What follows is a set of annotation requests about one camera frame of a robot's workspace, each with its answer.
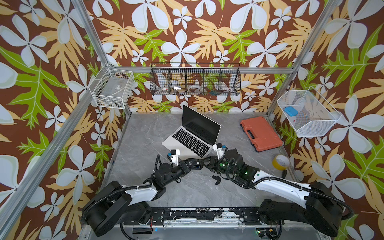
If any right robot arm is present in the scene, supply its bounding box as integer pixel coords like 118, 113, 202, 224
203, 149, 355, 237

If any white wire basket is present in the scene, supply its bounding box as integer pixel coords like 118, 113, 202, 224
277, 87, 342, 138
89, 69, 135, 109

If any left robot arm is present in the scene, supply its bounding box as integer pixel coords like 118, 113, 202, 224
81, 155, 205, 237

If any blue object in basket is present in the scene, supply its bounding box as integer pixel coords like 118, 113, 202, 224
284, 106, 299, 117

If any white wire basket left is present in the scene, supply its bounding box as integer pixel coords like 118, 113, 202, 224
89, 69, 135, 109

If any white wire basket right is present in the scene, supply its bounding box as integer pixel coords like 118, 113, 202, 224
277, 87, 342, 138

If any silver laptop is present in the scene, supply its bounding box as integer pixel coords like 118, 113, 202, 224
162, 106, 221, 160

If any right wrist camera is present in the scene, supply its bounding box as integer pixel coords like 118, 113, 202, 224
213, 143, 227, 160

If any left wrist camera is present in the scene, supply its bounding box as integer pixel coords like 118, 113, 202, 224
167, 150, 180, 166

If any red plastic tool case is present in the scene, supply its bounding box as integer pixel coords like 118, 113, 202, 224
240, 117, 283, 152

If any yellow tape roll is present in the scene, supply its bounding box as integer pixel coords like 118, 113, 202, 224
272, 155, 291, 171

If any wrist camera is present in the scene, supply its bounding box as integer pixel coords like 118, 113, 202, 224
213, 143, 227, 160
167, 150, 180, 166

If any black mouse battery cover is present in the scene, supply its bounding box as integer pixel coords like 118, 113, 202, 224
212, 176, 222, 185

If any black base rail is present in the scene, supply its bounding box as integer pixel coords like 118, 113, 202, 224
143, 207, 283, 226

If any black wire basket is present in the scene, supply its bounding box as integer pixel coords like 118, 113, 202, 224
149, 63, 242, 96

